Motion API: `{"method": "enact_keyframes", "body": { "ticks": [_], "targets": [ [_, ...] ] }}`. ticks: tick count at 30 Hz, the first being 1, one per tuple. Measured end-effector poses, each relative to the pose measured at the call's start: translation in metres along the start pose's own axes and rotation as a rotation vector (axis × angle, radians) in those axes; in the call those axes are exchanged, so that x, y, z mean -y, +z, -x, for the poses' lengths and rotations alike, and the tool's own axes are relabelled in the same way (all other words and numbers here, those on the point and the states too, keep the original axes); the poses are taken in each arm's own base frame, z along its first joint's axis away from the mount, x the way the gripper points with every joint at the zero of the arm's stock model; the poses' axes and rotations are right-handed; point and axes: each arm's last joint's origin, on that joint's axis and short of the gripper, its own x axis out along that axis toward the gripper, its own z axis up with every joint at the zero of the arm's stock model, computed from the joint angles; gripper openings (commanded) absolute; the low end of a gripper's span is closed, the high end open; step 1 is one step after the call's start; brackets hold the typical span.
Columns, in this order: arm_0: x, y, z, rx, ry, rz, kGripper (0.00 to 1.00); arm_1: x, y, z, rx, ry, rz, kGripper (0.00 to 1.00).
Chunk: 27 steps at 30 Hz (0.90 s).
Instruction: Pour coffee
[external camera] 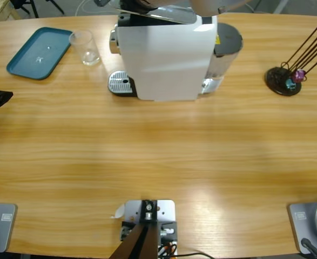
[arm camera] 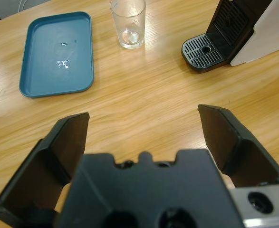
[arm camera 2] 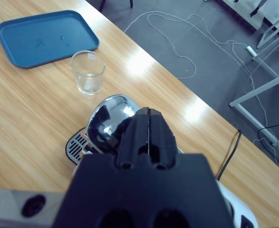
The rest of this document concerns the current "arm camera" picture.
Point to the white capsule coffee machine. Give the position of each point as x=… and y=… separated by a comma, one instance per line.
x=267, y=31

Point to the clear drinking glass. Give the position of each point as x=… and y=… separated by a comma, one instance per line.
x=128, y=23

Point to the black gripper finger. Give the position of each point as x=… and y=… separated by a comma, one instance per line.
x=65, y=142
x=227, y=142

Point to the teal plastic tray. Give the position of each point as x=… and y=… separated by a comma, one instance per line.
x=57, y=78

